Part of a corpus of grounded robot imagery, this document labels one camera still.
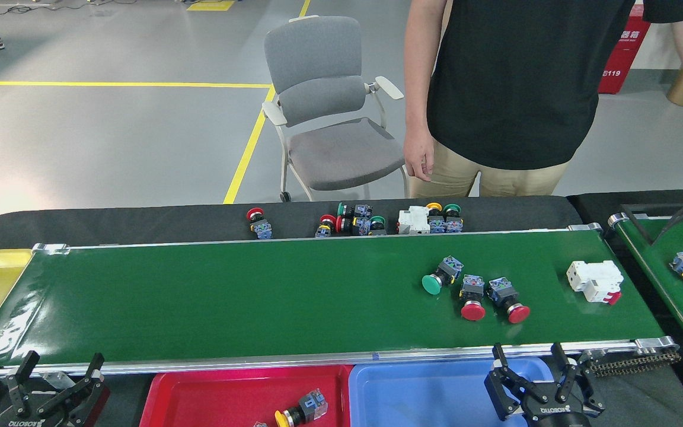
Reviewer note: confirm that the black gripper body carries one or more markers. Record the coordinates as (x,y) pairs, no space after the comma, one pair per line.
(555,415)
(33,422)

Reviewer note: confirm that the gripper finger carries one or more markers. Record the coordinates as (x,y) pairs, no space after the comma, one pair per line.
(504,391)
(3,403)
(575,391)
(89,400)

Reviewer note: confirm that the white circuit breaker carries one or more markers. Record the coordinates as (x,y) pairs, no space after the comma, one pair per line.
(593,279)
(414,220)

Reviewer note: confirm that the yellow push button switch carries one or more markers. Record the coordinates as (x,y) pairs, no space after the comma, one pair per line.
(312,404)
(435,220)

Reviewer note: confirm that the person's right forearm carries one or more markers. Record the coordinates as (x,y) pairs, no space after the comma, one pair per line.
(423,83)

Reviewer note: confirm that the blue plastic tray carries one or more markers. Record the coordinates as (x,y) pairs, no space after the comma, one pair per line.
(424,397)

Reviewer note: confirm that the red plastic tray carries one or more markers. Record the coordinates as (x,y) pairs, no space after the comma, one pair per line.
(211,397)

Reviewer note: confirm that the green infeed conveyor belt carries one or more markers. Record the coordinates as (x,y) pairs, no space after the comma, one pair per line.
(658,261)

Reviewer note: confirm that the person's right hand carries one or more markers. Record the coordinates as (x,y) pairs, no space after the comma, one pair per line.
(418,151)

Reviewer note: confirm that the person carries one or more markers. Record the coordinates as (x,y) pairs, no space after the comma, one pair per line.
(507,89)

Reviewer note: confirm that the red fire equipment cabinet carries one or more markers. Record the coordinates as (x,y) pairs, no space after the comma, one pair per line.
(620,65)

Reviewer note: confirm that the grey office chair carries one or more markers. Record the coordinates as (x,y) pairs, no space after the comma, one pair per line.
(318,53)

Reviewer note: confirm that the black guide bracket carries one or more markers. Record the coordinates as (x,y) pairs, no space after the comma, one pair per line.
(638,225)

